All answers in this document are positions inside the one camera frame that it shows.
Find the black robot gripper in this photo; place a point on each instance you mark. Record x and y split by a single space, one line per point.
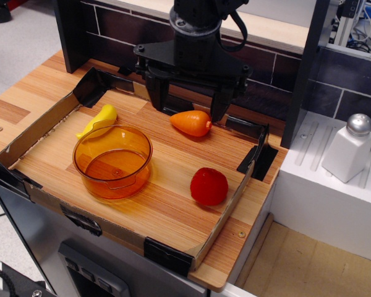
201 60

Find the orange plastic carrot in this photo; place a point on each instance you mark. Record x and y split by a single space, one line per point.
194 123

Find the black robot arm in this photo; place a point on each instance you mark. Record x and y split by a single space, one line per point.
203 17

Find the transparent orange plastic pot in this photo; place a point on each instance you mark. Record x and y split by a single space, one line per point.
114 161

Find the cardboard fence with black tape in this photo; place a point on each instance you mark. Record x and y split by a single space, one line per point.
161 222

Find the yellow plastic banana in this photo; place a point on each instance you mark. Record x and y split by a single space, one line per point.
106 117

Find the red plastic tomato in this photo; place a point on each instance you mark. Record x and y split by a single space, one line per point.
209 187

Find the white toy sink drainboard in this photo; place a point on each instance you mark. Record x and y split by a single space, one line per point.
309 199

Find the white salt shaker silver cap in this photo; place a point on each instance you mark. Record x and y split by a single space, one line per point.
348 152

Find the grey toy oven front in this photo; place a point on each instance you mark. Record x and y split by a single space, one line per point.
75 262

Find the dark grey upright post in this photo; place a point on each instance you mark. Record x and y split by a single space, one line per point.
299 101

